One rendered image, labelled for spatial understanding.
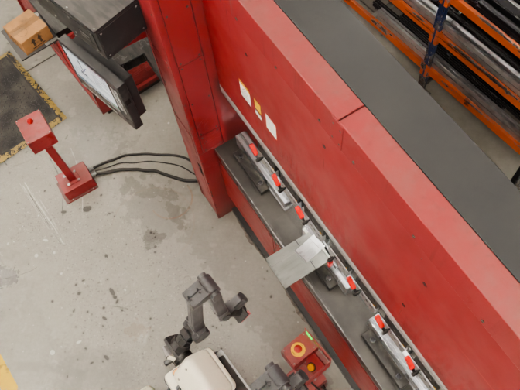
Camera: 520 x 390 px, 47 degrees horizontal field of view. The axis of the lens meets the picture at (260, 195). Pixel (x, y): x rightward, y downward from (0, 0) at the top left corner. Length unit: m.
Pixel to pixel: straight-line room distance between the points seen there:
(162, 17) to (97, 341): 2.29
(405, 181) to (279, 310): 2.35
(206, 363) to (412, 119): 1.30
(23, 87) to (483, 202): 4.10
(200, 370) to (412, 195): 1.20
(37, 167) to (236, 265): 1.69
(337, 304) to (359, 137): 1.43
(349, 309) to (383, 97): 1.45
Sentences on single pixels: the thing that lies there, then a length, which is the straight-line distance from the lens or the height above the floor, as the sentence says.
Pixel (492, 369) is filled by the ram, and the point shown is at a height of 1.95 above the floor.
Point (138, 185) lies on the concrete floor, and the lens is 4.44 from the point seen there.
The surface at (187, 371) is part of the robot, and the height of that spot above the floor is 1.37.
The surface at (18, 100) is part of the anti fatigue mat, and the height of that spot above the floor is 0.01.
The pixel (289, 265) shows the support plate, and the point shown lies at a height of 1.00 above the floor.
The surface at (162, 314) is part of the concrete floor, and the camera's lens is 4.05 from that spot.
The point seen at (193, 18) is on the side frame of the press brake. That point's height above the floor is 1.89.
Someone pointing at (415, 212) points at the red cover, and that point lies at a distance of 1.70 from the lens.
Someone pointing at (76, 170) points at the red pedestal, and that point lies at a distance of 4.50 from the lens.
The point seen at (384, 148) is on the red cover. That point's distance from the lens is 1.78.
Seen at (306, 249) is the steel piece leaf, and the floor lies 1.00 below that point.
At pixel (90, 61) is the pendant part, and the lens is 3.01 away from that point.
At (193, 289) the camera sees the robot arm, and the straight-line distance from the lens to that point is 2.34.
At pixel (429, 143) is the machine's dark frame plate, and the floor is 2.30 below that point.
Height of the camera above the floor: 3.82
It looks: 64 degrees down
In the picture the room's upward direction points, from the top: 9 degrees counter-clockwise
